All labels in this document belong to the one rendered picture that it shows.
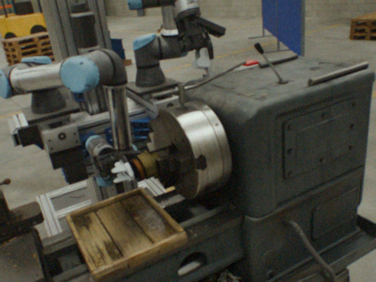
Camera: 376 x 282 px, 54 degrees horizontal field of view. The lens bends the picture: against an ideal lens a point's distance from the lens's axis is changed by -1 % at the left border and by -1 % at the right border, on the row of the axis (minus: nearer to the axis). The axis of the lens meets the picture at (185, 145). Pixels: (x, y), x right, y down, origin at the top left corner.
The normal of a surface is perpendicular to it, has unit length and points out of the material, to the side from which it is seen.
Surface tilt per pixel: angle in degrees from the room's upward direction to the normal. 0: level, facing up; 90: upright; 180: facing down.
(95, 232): 0
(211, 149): 70
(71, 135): 90
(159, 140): 51
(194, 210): 0
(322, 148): 90
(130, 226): 0
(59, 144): 90
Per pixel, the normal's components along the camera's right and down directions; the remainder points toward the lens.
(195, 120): 0.16, -0.61
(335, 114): 0.48, 0.31
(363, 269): -0.11, -0.91
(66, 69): -0.37, 0.42
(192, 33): 0.42, 0.00
